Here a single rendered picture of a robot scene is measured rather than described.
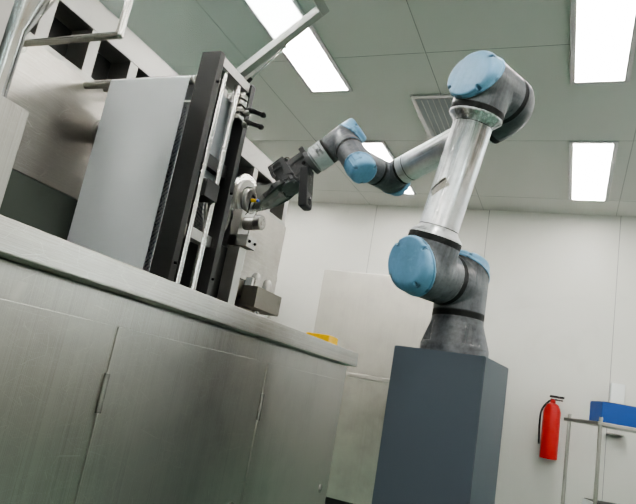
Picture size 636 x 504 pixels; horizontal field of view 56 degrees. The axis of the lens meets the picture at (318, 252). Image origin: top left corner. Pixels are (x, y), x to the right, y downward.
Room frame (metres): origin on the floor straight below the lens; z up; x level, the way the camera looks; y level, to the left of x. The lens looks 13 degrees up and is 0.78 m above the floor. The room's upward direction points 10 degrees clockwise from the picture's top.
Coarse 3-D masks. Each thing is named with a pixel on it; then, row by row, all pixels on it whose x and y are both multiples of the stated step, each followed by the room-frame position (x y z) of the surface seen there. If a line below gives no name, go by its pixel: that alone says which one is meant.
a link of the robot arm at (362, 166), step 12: (348, 144) 1.46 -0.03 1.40; (360, 144) 1.46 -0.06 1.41; (348, 156) 1.44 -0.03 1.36; (360, 156) 1.43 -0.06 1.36; (372, 156) 1.46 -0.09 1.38; (348, 168) 1.44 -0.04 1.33; (360, 168) 1.43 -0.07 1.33; (372, 168) 1.44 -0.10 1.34; (384, 168) 1.49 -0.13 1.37; (360, 180) 1.46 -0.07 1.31; (372, 180) 1.50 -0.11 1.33
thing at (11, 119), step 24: (24, 0) 0.98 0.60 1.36; (48, 0) 1.01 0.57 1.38; (24, 24) 1.00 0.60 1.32; (0, 48) 0.99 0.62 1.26; (0, 72) 0.99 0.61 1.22; (0, 96) 0.97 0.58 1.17; (0, 120) 0.98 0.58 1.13; (24, 120) 1.02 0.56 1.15; (0, 144) 1.00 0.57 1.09; (0, 168) 1.01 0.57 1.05; (0, 192) 1.02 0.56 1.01
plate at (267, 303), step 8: (248, 288) 1.71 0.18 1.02; (256, 288) 1.70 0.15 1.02; (248, 296) 1.71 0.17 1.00; (256, 296) 1.70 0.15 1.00; (264, 296) 1.74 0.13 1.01; (272, 296) 1.79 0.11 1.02; (240, 304) 1.72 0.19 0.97; (248, 304) 1.71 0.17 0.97; (256, 304) 1.71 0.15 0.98; (264, 304) 1.75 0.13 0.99; (272, 304) 1.79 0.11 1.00; (264, 312) 1.79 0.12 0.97; (272, 312) 1.80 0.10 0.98
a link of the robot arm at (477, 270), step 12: (468, 252) 1.30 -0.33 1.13; (468, 264) 1.28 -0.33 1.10; (480, 264) 1.29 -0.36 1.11; (468, 276) 1.26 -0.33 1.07; (480, 276) 1.29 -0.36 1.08; (468, 288) 1.27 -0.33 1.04; (480, 288) 1.30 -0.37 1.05; (456, 300) 1.28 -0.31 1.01; (468, 300) 1.29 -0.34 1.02; (480, 300) 1.30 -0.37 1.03; (480, 312) 1.30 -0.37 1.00
